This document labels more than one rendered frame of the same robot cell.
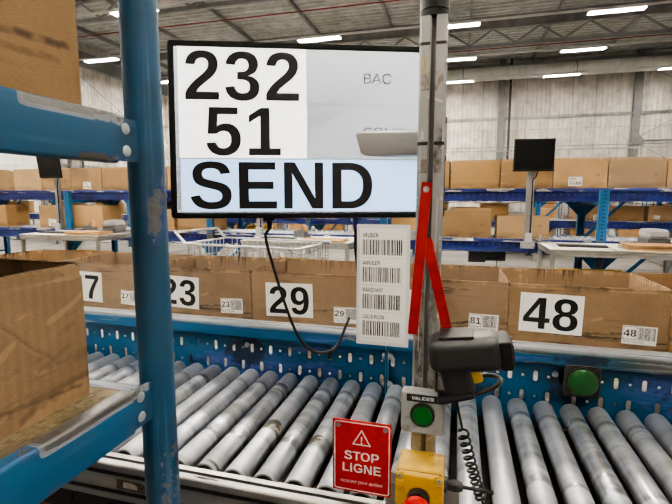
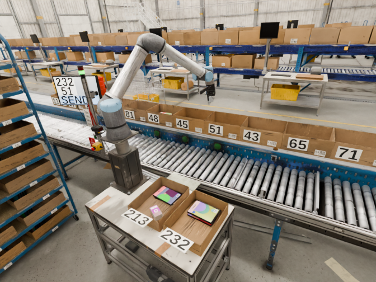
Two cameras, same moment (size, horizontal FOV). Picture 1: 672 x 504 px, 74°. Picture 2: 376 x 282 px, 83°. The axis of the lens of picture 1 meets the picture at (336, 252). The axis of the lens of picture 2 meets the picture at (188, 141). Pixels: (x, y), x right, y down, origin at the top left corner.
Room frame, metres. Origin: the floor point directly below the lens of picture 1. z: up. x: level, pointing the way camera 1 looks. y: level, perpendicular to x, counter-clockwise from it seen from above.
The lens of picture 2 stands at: (-1.05, -1.59, 1.94)
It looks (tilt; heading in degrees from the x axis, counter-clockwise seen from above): 29 degrees down; 15
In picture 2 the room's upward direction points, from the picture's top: 3 degrees counter-clockwise
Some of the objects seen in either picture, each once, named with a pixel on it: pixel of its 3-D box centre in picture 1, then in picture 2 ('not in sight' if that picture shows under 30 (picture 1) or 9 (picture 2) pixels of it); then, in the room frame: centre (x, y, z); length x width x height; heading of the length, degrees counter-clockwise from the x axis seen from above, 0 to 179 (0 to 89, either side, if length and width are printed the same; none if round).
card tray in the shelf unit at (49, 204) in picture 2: not in sight; (37, 203); (0.17, 0.38, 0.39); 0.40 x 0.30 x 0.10; 165
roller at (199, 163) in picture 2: not in sight; (199, 163); (0.69, -1.24, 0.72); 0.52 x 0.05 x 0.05; 165
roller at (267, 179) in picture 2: not in sight; (267, 181); (0.51, -1.87, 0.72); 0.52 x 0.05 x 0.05; 165
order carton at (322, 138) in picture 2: not in sight; (306, 138); (0.89, -2.22, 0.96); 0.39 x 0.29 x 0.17; 75
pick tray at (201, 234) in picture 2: not in sight; (197, 219); (-0.07, -1.37, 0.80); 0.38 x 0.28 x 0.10; 159
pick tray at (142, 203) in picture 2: not in sight; (160, 201); (0.04, -1.06, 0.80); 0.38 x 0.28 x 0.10; 161
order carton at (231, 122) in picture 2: not in sight; (226, 125); (1.10, -1.46, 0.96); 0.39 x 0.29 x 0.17; 75
